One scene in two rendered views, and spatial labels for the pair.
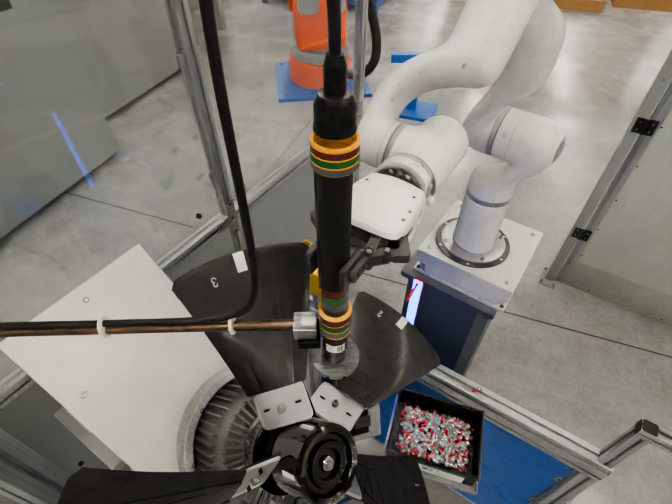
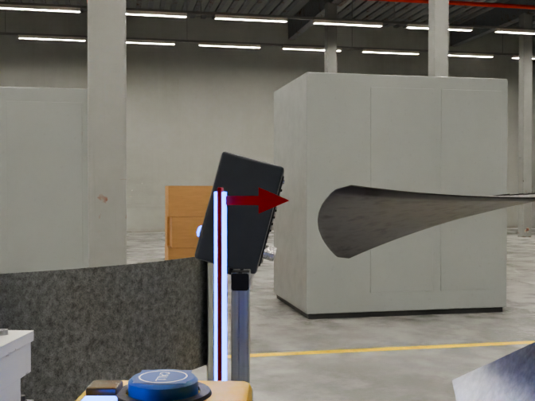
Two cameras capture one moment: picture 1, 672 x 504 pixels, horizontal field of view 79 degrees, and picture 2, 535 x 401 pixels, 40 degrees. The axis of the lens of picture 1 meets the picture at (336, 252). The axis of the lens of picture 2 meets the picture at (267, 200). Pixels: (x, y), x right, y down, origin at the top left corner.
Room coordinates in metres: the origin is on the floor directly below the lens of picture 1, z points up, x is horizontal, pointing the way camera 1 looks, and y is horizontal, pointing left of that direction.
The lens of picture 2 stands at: (0.92, 0.40, 1.19)
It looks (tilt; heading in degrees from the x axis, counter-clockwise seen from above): 1 degrees down; 238
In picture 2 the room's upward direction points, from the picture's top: straight up
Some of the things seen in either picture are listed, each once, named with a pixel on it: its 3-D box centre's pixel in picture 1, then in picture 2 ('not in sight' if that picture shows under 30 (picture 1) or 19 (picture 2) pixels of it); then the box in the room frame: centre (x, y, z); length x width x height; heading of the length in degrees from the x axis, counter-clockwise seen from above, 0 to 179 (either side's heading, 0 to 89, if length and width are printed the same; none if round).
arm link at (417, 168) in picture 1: (403, 186); not in sight; (0.45, -0.09, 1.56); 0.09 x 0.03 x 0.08; 57
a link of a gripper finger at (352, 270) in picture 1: (366, 267); not in sight; (0.31, -0.03, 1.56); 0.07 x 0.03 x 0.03; 147
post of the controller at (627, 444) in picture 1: (626, 444); (240, 330); (0.32, -0.64, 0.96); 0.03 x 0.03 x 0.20; 57
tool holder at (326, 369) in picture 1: (328, 340); not in sight; (0.31, 0.01, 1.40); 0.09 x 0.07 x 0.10; 92
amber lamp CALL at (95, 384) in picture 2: not in sight; (104, 388); (0.78, 0.00, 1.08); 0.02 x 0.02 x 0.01; 57
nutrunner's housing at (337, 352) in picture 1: (335, 265); not in sight; (0.31, 0.00, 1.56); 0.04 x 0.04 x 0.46
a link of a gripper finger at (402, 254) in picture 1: (392, 237); not in sight; (0.35, -0.07, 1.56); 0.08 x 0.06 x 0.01; 27
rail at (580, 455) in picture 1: (434, 375); not in sight; (0.56, -0.28, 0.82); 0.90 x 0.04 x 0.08; 57
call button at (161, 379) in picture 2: not in sight; (163, 388); (0.75, 0.01, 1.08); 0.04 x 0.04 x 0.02
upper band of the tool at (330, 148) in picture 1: (335, 152); not in sight; (0.31, 0.00, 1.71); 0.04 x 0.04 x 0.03
